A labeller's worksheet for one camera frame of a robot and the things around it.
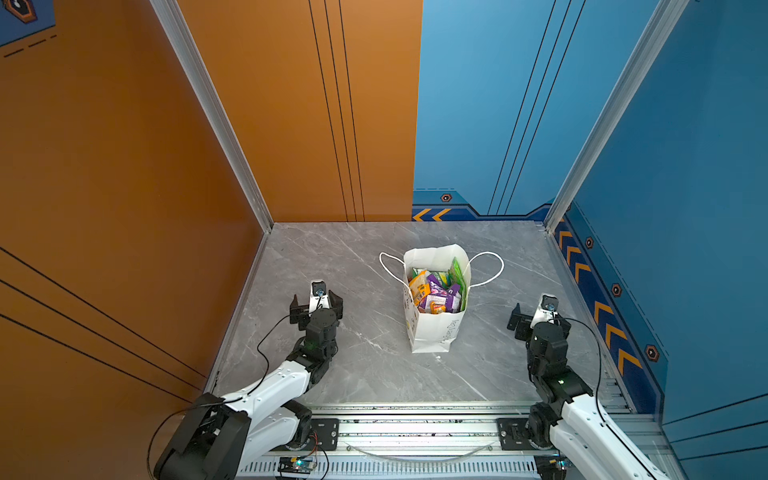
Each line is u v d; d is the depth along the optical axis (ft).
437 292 2.47
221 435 1.34
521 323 2.39
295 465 2.32
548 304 2.23
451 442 2.39
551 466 2.33
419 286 2.47
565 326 2.38
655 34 2.39
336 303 2.65
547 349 1.98
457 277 2.60
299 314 2.41
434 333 2.45
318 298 2.28
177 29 2.34
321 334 2.05
